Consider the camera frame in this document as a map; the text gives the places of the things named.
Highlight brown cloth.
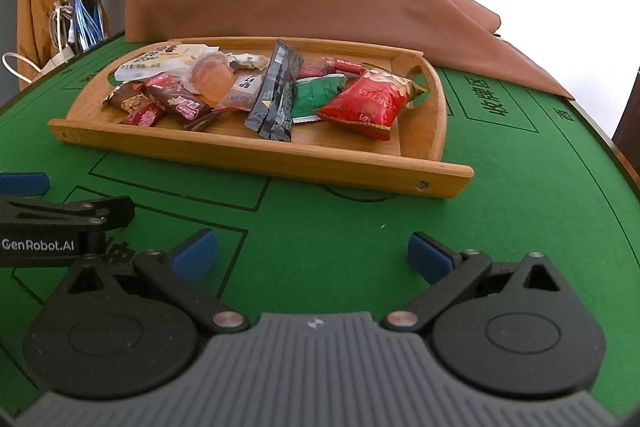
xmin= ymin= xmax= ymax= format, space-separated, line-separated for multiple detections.
xmin=124 ymin=0 xmax=576 ymax=100

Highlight green snack packet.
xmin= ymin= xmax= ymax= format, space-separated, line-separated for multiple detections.
xmin=290 ymin=74 xmax=348 ymax=125

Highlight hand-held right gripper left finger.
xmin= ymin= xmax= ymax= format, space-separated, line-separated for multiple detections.
xmin=65 ymin=228 xmax=251 ymax=333

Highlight red nut packet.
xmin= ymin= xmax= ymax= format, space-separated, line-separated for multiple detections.
xmin=315 ymin=68 xmax=428 ymax=142

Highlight black stick packet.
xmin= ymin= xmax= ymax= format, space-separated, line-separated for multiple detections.
xmin=244 ymin=38 xmax=293 ymax=138
xmin=269 ymin=49 xmax=304 ymax=142

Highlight dark cabinet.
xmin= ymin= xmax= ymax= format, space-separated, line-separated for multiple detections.
xmin=612 ymin=67 xmax=640 ymax=198

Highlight red-brown snack bar packet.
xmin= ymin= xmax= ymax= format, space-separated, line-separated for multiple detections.
xmin=144 ymin=74 xmax=221 ymax=131

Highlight clear nut packet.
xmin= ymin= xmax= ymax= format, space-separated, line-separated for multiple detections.
xmin=222 ymin=51 xmax=271 ymax=70

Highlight black-white chocolate nut bar packet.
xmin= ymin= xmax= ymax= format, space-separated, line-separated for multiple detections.
xmin=102 ymin=82 xmax=151 ymax=112

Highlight pink cracker packet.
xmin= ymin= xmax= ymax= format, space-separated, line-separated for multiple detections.
xmin=215 ymin=72 xmax=266 ymax=112

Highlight white cable loop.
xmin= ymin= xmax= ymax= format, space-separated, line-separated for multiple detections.
xmin=2 ymin=52 xmax=43 ymax=85

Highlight white cake packet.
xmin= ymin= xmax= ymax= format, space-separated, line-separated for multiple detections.
xmin=114 ymin=43 xmax=221 ymax=82

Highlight blue cables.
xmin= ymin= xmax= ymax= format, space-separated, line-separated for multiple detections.
xmin=72 ymin=0 xmax=106 ymax=50

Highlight jelly cup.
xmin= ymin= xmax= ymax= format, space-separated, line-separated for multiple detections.
xmin=187 ymin=51 xmax=236 ymax=100

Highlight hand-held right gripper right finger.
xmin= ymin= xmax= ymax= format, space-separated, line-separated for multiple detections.
xmin=382 ymin=231 xmax=563 ymax=333

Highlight wooden tray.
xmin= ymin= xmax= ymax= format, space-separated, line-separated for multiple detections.
xmin=47 ymin=36 xmax=475 ymax=200

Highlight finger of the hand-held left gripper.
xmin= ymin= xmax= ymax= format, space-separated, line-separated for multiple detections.
xmin=0 ymin=196 xmax=135 ymax=232
xmin=0 ymin=173 xmax=50 ymax=196

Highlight white coiled cables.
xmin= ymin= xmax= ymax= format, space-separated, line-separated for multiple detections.
xmin=50 ymin=4 xmax=76 ymax=52

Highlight small red snack packet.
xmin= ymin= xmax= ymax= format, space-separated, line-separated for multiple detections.
xmin=119 ymin=104 xmax=162 ymax=126

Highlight white charger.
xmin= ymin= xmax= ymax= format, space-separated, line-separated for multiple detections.
xmin=40 ymin=47 xmax=76 ymax=70

